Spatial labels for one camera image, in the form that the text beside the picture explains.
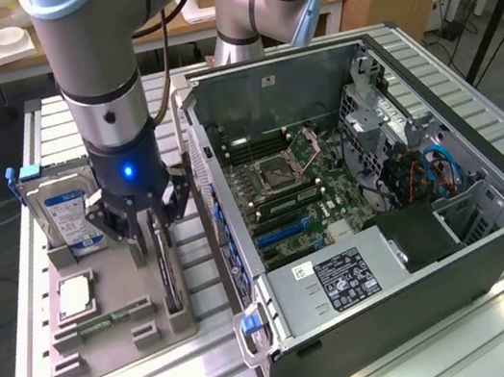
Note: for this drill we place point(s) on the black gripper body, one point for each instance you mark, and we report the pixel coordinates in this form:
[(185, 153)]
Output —
[(129, 171)]

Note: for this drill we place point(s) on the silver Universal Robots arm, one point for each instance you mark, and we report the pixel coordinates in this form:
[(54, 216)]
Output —
[(96, 79)]

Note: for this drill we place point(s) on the hard disk with blue carrier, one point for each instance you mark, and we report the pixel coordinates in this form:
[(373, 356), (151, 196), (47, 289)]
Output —
[(62, 217)]

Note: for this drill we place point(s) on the grey parts rack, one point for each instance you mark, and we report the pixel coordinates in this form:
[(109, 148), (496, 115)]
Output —
[(118, 290)]

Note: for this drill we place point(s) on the silver CPU chip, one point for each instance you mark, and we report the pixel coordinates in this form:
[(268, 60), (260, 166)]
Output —
[(75, 298)]

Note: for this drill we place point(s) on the CPU socket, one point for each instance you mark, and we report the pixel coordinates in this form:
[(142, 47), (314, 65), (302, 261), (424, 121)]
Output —
[(279, 174)]

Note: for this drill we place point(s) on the green RAM stick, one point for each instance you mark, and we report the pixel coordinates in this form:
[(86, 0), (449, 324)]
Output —
[(102, 323)]

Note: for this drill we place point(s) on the installed RAM stick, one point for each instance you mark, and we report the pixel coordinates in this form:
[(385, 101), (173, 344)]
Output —
[(288, 201)]

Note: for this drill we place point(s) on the blue expansion slot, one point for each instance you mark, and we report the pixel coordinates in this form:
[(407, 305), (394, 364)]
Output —
[(284, 232)]

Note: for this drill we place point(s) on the metal socket cover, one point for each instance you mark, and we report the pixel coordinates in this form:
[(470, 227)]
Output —
[(292, 147)]

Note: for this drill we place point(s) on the blue case latch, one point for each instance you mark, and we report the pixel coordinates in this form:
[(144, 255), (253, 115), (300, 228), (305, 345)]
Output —
[(249, 324)]

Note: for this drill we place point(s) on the green motherboard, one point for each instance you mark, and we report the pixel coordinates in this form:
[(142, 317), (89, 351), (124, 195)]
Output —
[(334, 213)]

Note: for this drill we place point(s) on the grey power supply unit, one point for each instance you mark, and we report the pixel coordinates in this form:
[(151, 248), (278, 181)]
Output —
[(300, 297)]

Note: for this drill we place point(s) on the silver chipset heatsink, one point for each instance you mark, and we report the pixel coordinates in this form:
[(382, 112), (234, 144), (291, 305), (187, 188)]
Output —
[(340, 230)]

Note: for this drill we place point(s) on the white box with round dish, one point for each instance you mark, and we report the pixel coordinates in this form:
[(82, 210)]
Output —
[(12, 45)]

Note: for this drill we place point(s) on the white papers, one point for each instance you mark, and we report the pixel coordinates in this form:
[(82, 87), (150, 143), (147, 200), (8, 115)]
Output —
[(196, 10)]

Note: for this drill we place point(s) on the metal disk bay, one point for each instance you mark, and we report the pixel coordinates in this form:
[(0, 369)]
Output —
[(367, 119)]

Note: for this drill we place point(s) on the black plastic shroud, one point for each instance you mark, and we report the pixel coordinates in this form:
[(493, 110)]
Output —
[(416, 233)]

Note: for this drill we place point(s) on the black open PC case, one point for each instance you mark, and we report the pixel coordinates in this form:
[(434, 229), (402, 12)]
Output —
[(403, 328)]

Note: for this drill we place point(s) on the metal drive cage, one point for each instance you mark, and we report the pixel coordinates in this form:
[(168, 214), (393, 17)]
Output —
[(481, 211)]

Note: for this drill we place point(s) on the white box with red dot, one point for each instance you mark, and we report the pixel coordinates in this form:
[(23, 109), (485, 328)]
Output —
[(435, 9)]

